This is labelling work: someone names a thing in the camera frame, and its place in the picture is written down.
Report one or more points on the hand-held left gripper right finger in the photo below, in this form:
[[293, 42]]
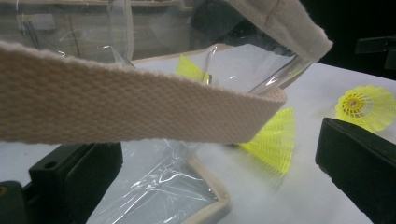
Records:
[[358, 168]]

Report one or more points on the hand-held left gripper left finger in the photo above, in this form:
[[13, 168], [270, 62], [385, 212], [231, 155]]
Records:
[[77, 180]]

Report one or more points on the yellow shuttlecock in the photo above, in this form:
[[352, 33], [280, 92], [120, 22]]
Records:
[[188, 68], [274, 140], [367, 107]]

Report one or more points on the clear plastic bag beige trim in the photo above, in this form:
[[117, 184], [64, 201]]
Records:
[[124, 105]]

